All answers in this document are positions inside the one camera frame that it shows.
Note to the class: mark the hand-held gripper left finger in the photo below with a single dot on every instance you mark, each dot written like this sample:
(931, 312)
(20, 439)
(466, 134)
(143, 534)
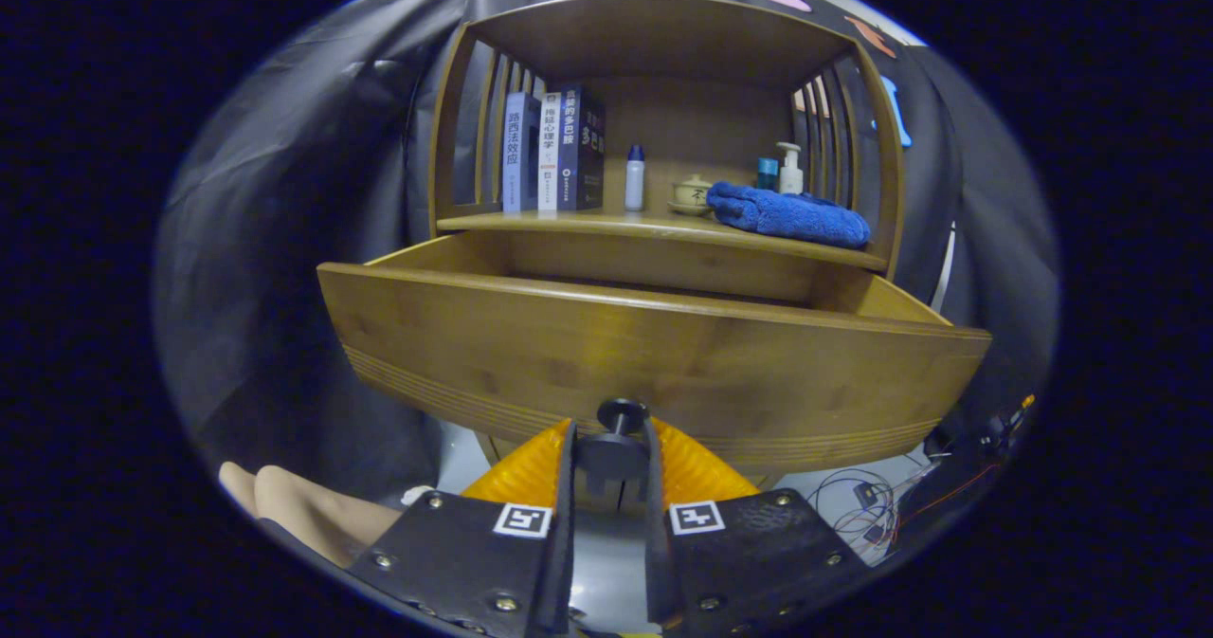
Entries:
(565, 572)

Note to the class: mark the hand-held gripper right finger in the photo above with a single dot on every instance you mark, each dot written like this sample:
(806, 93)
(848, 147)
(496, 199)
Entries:
(656, 572)

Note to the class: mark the wooden drawer with black knob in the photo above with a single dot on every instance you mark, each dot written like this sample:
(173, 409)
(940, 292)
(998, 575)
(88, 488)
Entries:
(663, 363)

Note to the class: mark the wooden countertop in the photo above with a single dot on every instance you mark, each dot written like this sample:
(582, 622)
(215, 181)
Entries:
(606, 226)

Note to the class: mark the wooden cabinet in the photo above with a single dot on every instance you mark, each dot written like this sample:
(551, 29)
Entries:
(682, 41)

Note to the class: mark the person's leg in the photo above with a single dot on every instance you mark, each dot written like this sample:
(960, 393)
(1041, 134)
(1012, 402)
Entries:
(303, 515)

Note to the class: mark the black tool with orange tip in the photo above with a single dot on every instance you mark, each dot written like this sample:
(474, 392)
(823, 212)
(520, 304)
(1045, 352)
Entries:
(1004, 425)

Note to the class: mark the blue towel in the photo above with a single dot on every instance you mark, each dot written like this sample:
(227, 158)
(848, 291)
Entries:
(787, 216)

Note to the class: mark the beige lidded tea cup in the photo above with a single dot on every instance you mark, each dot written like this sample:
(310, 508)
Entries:
(692, 194)

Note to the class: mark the white bottle with blue cap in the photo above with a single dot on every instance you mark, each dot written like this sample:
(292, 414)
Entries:
(634, 183)

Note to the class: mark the teal bottle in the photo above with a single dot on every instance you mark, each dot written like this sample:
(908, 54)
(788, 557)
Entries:
(767, 175)

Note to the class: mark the white book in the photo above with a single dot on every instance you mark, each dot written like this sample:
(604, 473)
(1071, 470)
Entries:
(550, 154)

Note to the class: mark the white pump bottle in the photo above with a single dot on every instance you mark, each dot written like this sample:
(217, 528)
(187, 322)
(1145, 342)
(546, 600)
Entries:
(790, 175)

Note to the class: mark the lavender book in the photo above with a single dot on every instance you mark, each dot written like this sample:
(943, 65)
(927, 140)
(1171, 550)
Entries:
(516, 154)

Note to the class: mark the dark blue book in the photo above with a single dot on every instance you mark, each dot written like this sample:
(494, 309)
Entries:
(583, 145)

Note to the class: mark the black backdrop cloth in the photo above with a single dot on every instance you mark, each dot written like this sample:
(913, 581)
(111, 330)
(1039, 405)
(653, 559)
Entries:
(284, 192)

